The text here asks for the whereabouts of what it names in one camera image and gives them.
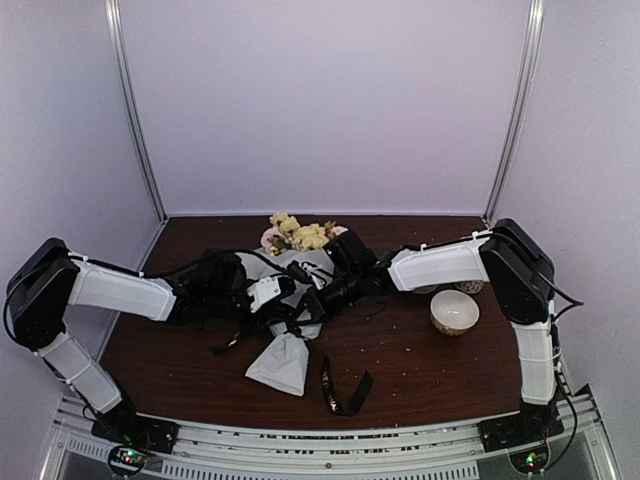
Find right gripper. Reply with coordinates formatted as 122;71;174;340
289;269;365;326

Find white wrapping paper sheet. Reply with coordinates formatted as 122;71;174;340
245;249;335;397

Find black lanyard strap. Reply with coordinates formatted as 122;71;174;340
208;299;375;417

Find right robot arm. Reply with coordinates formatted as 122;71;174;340
296;218;581;442

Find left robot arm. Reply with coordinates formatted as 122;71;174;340
3;238;296;444

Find round white bowl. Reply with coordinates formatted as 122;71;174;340
430;290;480;337

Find patterned mug yellow inside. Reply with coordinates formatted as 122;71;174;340
454;280;485;295

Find front aluminium rail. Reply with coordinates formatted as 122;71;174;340
33;393;622;479

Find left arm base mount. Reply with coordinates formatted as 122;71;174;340
87;399;179;479

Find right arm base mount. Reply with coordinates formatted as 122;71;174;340
478;403;564;476

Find right aluminium frame post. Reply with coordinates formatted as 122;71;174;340
483;0;545;225

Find aluminium frame post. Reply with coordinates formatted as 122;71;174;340
483;0;545;225
104;0;168;223

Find left aluminium frame post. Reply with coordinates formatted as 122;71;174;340
104;0;168;223

